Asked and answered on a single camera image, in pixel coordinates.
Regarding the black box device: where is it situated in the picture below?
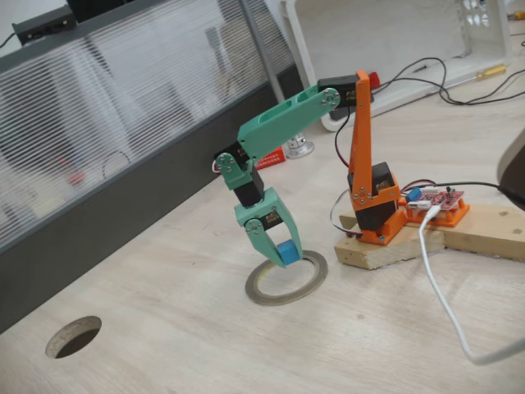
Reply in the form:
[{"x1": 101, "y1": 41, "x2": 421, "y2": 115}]
[{"x1": 11, "y1": 4, "x2": 77, "y2": 45}]

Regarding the grey ring of tape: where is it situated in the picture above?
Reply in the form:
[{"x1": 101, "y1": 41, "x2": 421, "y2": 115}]
[{"x1": 244, "y1": 249, "x2": 329, "y2": 307}]

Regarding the upper arm servo wire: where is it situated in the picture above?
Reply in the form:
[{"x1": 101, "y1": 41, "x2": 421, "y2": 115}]
[{"x1": 334, "y1": 104, "x2": 358, "y2": 169}]

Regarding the wooden base block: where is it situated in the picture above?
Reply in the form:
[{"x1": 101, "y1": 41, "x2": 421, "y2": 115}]
[{"x1": 334, "y1": 213, "x2": 446, "y2": 271}]

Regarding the white usb cable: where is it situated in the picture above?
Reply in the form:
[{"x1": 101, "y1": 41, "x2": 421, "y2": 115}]
[{"x1": 417, "y1": 204, "x2": 525, "y2": 366}]

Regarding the grey desk partition panel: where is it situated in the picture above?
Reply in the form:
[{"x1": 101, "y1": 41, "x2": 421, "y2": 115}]
[{"x1": 0, "y1": 0, "x2": 307, "y2": 333}]

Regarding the base servo wire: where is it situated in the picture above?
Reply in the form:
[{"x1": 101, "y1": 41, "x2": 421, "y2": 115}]
[{"x1": 330, "y1": 190, "x2": 364, "y2": 238}]

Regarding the pale wooden plank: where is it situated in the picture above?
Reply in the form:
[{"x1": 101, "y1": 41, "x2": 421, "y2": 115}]
[{"x1": 442, "y1": 203, "x2": 525, "y2": 262}]

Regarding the silver metal coupling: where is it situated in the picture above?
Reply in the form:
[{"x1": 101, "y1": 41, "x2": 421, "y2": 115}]
[{"x1": 285, "y1": 133, "x2": 316, "y2": 160}]

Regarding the thin black cable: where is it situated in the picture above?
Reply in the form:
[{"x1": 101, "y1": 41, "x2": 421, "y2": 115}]
[{"x1": 371, "y1": 57, "x2": 525, "y2": 107}]

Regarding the yellow handled screwdriver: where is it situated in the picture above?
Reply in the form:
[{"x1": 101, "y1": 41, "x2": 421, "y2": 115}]
[{"x1": 453, "y1": 64, "x2": 509, "y2": 88}]

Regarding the thick black power cable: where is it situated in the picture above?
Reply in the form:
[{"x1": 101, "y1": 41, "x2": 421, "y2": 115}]
[{"x1": 434, "y1": 180, "x2": 525, "y2": 208}]

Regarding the grey rounded object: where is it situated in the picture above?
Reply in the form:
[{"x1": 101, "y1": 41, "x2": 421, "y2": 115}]
[{"x1": 495, "y1": 126, "x2": 525, "y2": 198}]

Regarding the red printed box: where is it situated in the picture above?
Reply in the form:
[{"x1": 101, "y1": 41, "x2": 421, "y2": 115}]
[{"x1": 253, "y1": 147, "x2": 287, "y2": 172}]

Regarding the red controller board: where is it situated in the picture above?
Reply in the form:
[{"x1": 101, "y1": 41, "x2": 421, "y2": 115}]
[{"x1": 405, "y1": 184, "x2": 467, "y2": 213}]

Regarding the small blue cube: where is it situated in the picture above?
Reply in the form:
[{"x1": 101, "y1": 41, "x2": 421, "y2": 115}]
[{"x1": 275, "y1": 241, "x2": 300, "y2": 266}]

